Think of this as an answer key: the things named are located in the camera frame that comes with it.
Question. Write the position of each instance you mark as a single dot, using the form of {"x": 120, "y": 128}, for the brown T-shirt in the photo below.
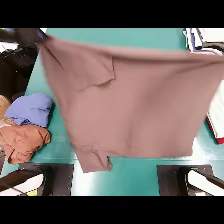
{"x": 140, "y": 100}

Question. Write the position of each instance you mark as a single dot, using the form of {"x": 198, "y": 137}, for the blue garment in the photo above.
{"x": 30, "y": 109}

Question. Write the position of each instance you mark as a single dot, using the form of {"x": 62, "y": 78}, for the orange garment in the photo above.
{"x": 21, "y": 141}

